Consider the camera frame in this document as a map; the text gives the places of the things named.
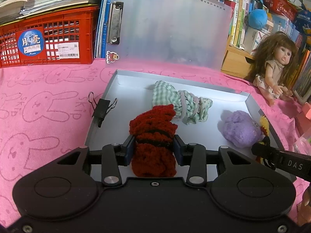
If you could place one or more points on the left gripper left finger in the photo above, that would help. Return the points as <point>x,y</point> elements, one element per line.
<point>113,156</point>

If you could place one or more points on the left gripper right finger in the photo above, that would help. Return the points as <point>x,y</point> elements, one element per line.
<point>194,156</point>

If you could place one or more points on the red crochet scrunchie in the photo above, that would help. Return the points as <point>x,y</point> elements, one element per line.
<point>154,132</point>

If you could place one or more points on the green checked scrunchie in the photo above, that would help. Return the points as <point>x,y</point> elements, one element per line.
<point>189,108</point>

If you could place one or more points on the purple plush toy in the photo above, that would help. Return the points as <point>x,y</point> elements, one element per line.
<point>241,130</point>

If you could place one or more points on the person right hand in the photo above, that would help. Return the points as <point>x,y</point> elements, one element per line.
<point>304,212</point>

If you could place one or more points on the black binder clip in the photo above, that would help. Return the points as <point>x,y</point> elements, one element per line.
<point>100,108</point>

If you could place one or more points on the grey cardboard box tray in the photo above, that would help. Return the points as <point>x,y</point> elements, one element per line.
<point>133,93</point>

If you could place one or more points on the wooden desk drawer organizer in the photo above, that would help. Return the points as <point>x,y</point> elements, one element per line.
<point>237,62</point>

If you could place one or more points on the long haired baby doll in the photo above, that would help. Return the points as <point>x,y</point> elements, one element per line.
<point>274,57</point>

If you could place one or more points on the red plastic basket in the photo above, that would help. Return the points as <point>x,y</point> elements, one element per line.
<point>59,37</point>

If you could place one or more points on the row of upright books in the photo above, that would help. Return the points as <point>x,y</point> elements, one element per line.
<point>281,16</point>

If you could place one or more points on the translucent clipboard folder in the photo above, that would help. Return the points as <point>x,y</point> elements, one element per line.
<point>189,32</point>

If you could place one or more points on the blue plush ball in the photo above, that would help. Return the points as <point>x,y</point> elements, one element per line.
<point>257,19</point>

